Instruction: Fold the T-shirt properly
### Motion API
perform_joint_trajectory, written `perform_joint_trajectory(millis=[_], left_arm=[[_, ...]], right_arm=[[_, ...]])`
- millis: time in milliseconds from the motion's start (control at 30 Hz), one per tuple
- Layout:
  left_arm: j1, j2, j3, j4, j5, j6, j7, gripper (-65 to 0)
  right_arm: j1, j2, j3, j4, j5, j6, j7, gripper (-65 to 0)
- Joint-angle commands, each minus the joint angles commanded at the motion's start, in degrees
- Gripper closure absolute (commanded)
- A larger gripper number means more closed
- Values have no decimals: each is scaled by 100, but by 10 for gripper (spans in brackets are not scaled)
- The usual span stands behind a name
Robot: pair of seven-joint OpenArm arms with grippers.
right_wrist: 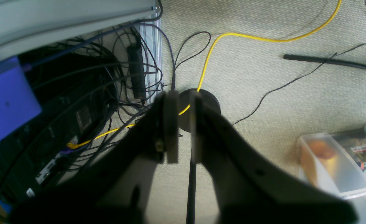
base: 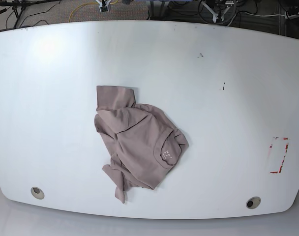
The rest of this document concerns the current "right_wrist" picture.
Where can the black computer case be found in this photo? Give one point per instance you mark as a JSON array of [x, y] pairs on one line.
[[77, 96]]

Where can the purple box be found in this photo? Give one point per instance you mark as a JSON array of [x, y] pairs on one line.
[[18, 103]]

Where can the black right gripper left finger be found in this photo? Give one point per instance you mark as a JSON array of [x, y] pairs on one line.
[[115, 190]]

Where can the clear plastic storage box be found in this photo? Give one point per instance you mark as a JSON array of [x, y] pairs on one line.
[[336, 164]]

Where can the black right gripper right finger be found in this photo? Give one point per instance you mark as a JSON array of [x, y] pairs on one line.
[[249, 189]]

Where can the aluminium table leg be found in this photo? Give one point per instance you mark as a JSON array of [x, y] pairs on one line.
[[151, 40]]

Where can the black power strip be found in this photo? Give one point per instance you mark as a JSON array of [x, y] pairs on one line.
[[136, 69]]

